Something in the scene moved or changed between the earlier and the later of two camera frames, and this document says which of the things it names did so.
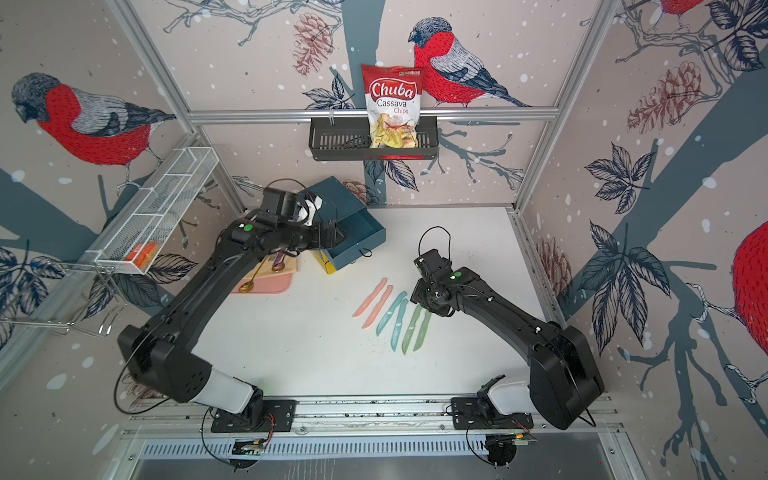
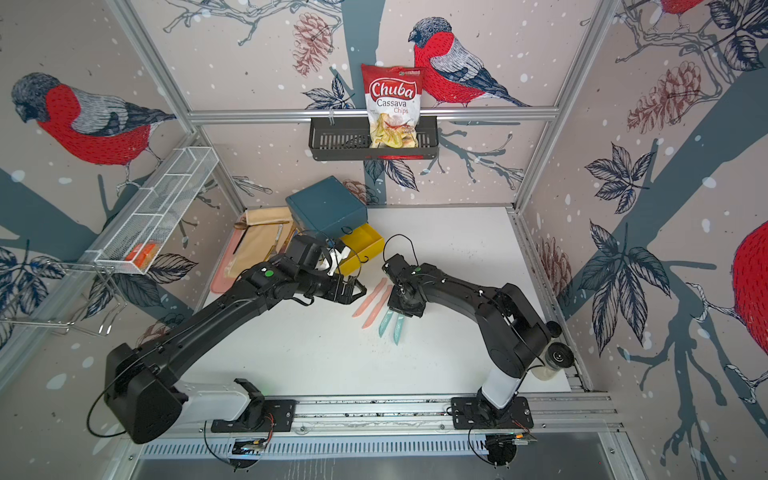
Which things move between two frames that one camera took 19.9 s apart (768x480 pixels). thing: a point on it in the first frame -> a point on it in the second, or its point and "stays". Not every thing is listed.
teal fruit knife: (390, 313) stays
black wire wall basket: (348, 138) stays
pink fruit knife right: (372, 317) stays
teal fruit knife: (398, 327) stays
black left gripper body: (312, 237) -> (330, 287)
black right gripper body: (423, 294) -> (398, 304)
